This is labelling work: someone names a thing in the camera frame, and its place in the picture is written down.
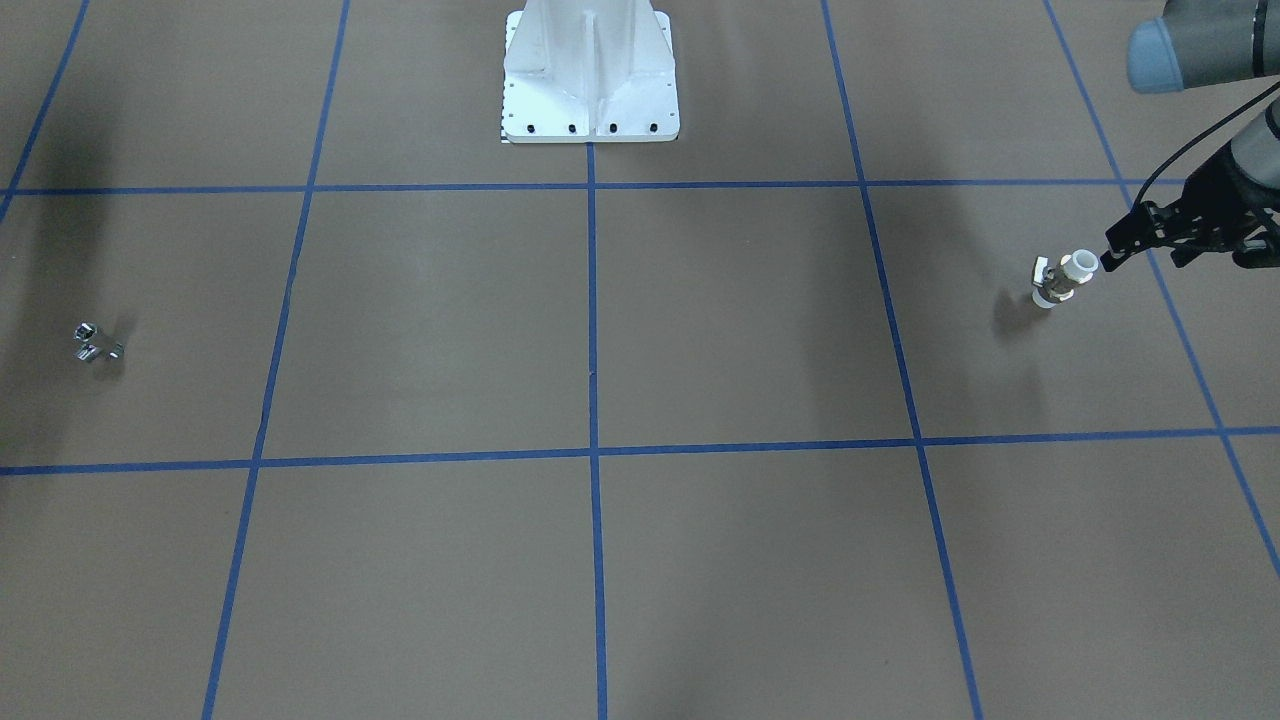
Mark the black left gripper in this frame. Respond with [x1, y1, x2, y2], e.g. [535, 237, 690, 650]
[1100, 143, 1279, 272]

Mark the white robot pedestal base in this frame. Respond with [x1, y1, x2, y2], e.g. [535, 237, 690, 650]
[500, 1, 681, 143]

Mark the white PPR valve with pipe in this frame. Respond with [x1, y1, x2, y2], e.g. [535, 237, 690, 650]
[1030, 249, 1100, 310]

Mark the chrome angle pipe fitting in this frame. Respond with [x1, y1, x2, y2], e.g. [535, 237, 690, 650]
[73, 322, 125, 363]

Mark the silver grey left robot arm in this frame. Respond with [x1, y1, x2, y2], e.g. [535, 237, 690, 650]
[1100, 1, 1279, 272]

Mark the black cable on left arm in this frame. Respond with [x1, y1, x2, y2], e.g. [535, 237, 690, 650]
[1130, 85, 1280, 211]

